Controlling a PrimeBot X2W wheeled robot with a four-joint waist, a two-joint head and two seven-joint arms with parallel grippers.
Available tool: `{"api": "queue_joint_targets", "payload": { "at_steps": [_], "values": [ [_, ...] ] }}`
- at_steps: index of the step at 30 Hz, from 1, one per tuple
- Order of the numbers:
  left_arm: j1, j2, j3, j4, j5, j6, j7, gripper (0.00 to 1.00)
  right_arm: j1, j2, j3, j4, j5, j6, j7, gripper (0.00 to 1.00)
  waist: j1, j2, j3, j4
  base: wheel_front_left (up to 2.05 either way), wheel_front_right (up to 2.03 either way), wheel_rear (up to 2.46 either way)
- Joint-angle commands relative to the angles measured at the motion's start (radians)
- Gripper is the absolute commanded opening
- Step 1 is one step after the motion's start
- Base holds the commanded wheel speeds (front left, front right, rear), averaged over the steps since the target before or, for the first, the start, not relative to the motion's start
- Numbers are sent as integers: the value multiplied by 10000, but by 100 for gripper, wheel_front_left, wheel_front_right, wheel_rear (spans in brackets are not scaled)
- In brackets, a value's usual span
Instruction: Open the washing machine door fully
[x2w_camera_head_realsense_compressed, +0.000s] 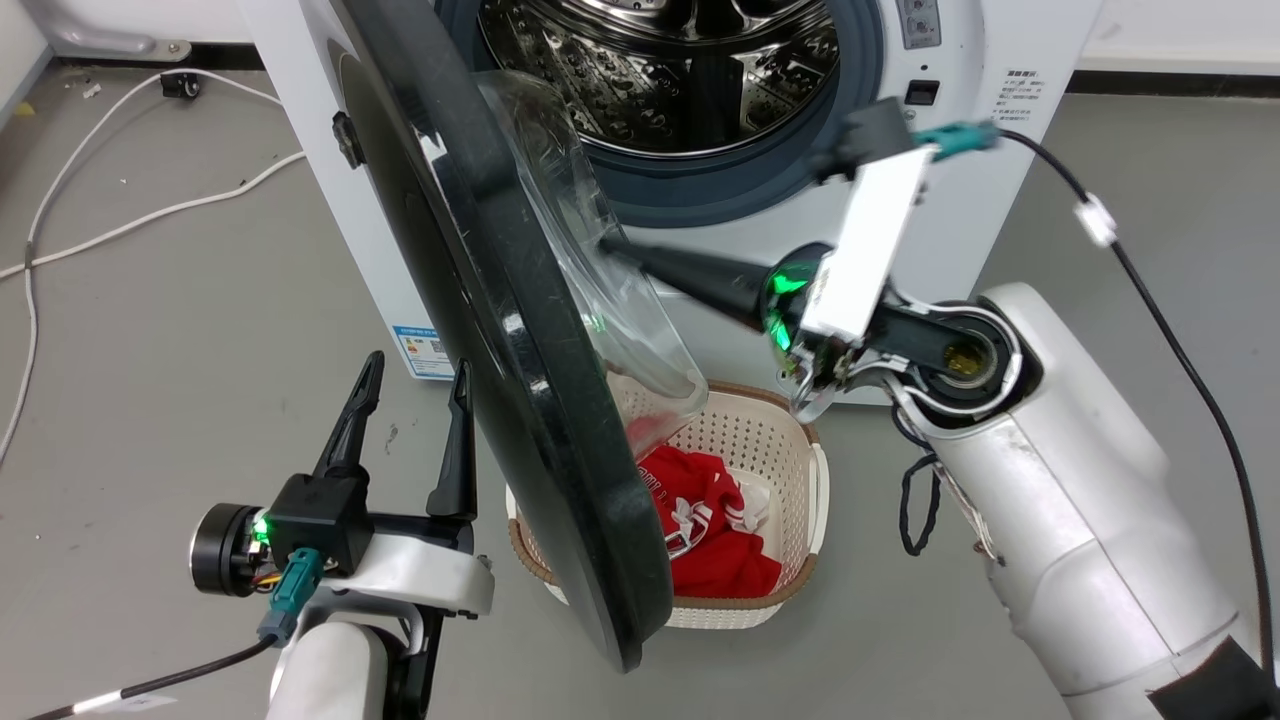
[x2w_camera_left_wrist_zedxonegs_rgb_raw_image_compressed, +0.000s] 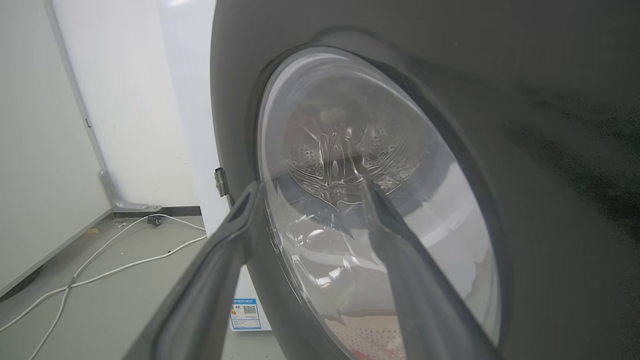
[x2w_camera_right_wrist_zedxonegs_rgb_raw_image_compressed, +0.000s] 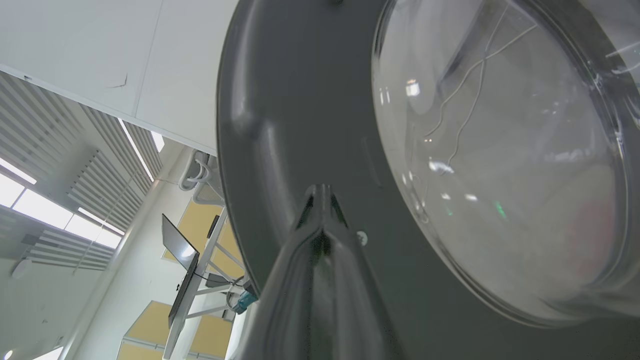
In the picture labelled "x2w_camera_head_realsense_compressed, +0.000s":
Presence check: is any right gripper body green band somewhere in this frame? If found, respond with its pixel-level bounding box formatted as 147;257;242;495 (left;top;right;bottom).
764;242;863;422

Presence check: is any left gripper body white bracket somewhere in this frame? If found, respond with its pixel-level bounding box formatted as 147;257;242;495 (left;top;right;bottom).
190;502;497;621

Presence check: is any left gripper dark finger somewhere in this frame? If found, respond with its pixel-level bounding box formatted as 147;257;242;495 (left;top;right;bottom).
313;349;387;482
426;359;480;524

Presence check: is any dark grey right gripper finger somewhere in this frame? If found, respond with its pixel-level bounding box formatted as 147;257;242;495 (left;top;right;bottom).
600;238;773;332

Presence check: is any black round washing machine door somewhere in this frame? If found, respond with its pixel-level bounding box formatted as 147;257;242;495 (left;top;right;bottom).
325;0;711;673

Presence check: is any grey rubber door gasket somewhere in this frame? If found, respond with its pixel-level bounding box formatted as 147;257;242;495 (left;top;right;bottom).
440;0;887;230

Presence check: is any white front-load washing machine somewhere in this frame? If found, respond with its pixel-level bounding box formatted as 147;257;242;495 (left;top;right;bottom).
238;0;1101;407

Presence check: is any blue energy label sticker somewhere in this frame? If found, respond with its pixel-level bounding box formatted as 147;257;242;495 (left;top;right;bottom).
391;322;457;382

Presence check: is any white perforated laundry basket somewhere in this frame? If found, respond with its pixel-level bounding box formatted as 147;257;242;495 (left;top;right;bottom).
507;380;831;631

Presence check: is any stainless steel washer drum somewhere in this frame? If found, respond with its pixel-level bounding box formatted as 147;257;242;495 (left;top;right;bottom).
478;0;841;157

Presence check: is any red garment with white trim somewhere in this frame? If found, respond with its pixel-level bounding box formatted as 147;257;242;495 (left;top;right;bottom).
625;415;784;599

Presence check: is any white warning text sticker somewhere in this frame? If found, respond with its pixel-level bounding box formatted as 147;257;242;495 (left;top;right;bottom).
994;67;1043;127

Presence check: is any teal cable connector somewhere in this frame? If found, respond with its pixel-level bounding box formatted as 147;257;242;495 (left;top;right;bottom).
257;547;324;647
912;119;1003;162

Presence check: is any thin black looped cable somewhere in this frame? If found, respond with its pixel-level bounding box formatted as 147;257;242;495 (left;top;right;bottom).
897;452;943;558

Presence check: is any black cable with white label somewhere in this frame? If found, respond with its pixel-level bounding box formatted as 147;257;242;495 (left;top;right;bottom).
20;634;278;720

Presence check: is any long white floor cable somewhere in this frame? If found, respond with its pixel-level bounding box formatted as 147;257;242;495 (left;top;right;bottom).
0;68;285;466

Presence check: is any black cable with white tag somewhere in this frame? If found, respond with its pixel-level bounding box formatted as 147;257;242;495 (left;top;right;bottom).
995;128;1279;691

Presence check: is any black strap on arm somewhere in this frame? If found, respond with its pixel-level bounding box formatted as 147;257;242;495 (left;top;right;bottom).
1147;636;1280;720

